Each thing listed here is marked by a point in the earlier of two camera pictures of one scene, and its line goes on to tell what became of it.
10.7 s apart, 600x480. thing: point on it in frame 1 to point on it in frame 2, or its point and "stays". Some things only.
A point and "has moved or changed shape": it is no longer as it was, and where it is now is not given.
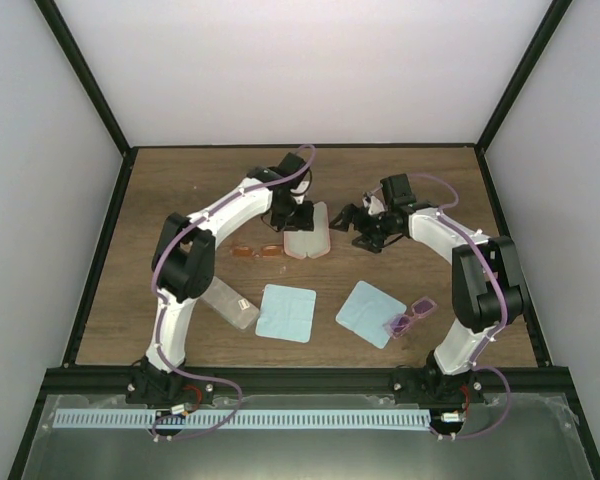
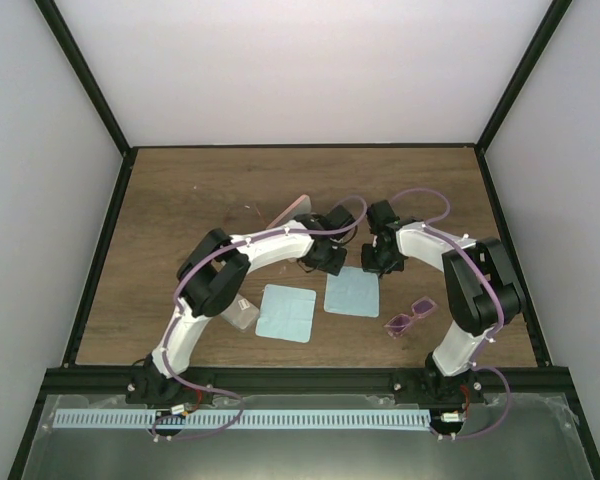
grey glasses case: (230, 304) stays
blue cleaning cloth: (286, 312) stays
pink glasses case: (311, 243) has moved or changed shape
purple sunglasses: (399, 324) stays
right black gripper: (374, 246) to (368, 265)
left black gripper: (302, 223) to (332, 267)
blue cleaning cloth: (367, 310) to (352, 292)
